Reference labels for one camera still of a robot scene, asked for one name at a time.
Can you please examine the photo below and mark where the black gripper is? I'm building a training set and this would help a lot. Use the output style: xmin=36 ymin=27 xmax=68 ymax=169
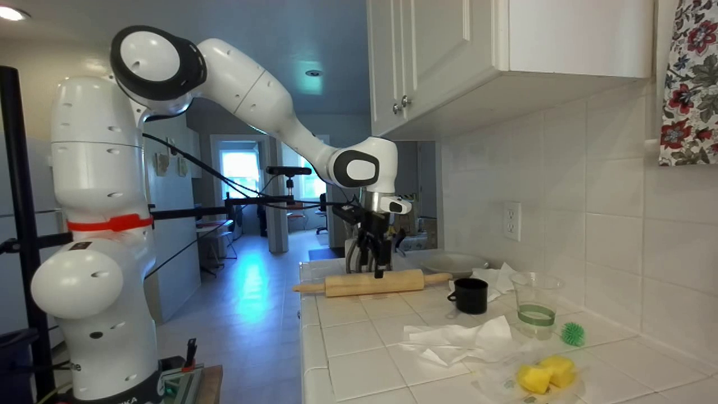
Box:
xmin=357 ymin=211 xmax=403 ymax=282

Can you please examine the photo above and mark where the wooden rolling pin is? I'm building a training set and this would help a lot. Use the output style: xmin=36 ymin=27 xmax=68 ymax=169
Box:
xmin=293 ymin=267 xmax=457 ymax=301

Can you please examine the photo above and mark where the striped tissue box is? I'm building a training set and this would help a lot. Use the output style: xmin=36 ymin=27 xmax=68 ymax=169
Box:
xmin=343 ymin=237 xmax=377 ymax=276

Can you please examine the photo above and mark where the white plate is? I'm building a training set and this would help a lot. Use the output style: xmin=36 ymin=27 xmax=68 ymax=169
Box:
xmin=395 ymin=249 xmax=489 ymax=279

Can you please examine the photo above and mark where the black mug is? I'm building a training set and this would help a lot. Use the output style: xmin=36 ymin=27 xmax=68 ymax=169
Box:
xmin=448 ymin=276 xmax=489 ymax=317

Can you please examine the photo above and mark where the white paper towel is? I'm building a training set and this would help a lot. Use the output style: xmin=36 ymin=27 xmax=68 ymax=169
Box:
xmin=399 ymin=313 xmax=519 ymax=368

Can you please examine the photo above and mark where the bright window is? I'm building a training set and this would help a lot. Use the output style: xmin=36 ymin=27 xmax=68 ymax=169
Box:
xmin=279 ymin=142 xmax=330 ymax=203
xmin=218 ymin=145 xmax=265 ymax=201

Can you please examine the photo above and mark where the crumpled clear plastic wrap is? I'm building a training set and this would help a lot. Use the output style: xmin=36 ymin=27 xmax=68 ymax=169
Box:
xmin=475 ymin=260 xmax=537 ymax=305

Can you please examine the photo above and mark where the glass jar with green band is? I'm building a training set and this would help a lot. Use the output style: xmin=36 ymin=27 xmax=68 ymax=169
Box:
xmin=514 ymin=271 xmax=560 ymax=339

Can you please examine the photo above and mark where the clear plastic bag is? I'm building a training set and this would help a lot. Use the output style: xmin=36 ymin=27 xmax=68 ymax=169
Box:
xmin=478 ymin=344 xmax=593 ymax=404

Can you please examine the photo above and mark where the yellow lemon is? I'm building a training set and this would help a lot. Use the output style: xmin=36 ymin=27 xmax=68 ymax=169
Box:
xmin=517 ymin=363 xmax=554 ymax=397

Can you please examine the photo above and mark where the green scrubber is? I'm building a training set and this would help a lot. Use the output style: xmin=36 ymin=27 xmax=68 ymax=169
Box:
xmin=560 ymin=322 xmax=588 ymax=349

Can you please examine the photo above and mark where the yellow sponge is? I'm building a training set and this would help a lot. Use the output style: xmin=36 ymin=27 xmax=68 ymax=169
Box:
xmin=540 ymin=354 xmax=579 ymax=392

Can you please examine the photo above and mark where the wooden base board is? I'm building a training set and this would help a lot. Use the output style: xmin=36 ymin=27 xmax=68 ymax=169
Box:
xmin=160 ymin=363 xmax=224 ymax=404

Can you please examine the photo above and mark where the red and black clamp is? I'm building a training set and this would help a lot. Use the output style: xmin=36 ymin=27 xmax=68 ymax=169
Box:
xmin=182 ymin=338 xmax=201 ymax=371

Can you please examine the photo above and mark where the white upper cabinet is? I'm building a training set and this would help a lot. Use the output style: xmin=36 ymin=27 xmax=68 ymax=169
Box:
xmin=367 ymin=0 xmax=656 ymax=145

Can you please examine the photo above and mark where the floral curtain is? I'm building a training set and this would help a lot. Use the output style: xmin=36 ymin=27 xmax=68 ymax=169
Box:
xmin=659 ymin=0 xmax=718 ymax=169

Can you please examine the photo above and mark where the black stand pole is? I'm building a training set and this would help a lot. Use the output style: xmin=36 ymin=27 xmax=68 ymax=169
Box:
xmin=0 ymin=66 xmax=58 ymax=402

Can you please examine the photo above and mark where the dark blue bin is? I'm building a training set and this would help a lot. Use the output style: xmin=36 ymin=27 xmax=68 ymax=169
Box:
xmin=0 ymin=328 xmax=41 ymax=404

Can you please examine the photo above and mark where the recessed ceiling light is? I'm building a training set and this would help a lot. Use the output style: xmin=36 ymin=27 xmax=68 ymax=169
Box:
xmin=0 ymin=2 xmax=31 ymax=26

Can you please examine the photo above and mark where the black camera on stand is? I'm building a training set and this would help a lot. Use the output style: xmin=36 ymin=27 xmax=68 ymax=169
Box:
xmin=265 ymin=165 xmax=315 ymax=256

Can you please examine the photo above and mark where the white wall outlet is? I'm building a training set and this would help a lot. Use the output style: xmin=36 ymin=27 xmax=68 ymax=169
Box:
xmin=500 ymin=201 xmax=525 ymax=242

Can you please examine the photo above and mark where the black camera mounting bar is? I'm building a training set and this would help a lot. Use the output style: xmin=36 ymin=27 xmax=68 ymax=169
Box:
xmin=0 ymin=192 xmax=377 ymax=256

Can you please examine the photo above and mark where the black cable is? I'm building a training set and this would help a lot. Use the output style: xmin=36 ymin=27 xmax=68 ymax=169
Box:
xmin=142 ymin=133 xmax=377 ymax=220

